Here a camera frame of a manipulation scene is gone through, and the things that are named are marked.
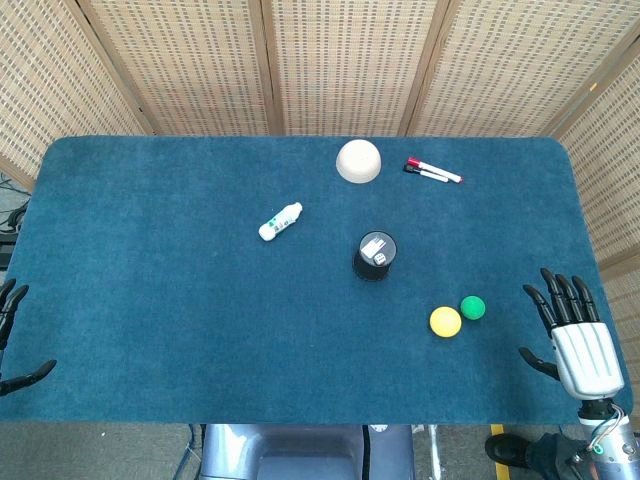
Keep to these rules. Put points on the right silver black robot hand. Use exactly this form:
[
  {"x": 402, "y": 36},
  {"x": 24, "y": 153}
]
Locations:
[{"x": 587, "y": 355}]

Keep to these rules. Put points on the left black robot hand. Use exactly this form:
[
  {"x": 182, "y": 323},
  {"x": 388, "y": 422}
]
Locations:
[{"x": 11, "y": 302}]

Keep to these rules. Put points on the black cup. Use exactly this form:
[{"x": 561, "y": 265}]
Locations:
[{"x": 367, "y": 267}]

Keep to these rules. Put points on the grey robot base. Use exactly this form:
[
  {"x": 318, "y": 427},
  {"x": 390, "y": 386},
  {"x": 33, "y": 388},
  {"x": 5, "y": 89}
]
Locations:
[{"x": 300, "y": 452}]

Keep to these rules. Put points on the dark trouser leg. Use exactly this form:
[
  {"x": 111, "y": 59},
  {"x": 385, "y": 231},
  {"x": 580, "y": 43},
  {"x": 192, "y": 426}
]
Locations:
[{"x": 550, "y": 457}]

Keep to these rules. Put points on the green ball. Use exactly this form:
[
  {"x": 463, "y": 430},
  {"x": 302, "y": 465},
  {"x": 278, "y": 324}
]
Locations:
[{"x": 473, "y": 307}]

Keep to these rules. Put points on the black shoe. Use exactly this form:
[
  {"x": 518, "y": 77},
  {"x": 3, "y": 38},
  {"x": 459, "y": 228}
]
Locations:
[{"x": 505, "y": 450}]

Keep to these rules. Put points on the yellow ball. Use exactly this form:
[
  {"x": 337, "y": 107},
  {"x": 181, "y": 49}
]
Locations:
[{"x": 445, "y": 322}]

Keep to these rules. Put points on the blue carpet table cover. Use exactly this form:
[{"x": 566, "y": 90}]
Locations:
[{"x": 200, "y": 310}]

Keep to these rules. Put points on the red capped white marker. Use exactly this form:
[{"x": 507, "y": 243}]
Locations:
[{"x": 435, "y": 168}]

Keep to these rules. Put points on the black capped white marker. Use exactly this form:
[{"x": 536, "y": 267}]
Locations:
[{"x": 425, "y": 174}]

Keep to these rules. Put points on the white plastic bottle green label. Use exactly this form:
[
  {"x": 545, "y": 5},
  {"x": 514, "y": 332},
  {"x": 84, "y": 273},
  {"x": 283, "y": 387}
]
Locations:
[{"x": 281, "y": 222}]

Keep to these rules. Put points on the beige bowl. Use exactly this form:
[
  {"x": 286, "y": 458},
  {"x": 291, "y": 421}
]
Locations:
[{"x": 358, "y": 161}]

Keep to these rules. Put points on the wicker folding screen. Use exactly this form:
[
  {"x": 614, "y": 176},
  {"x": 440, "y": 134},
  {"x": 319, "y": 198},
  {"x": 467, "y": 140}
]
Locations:
[{"x": 350, "y": 65}]

